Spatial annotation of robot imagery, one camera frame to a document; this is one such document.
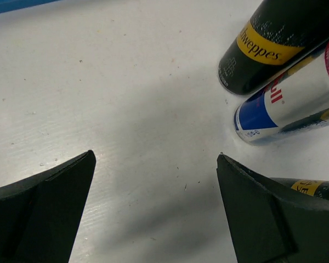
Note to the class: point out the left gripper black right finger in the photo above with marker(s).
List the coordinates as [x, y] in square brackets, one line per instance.
[270, 222]

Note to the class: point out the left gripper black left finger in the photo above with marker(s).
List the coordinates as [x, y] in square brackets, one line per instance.
[40, 215]

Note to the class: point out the dark gold beverage can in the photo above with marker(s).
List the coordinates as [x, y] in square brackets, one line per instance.
[316, 188]

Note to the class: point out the silver can red logo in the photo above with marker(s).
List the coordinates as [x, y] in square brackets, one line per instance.
[298, 100]

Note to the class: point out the rear dark beverage can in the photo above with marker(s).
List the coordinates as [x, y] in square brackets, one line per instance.
[278, 35]

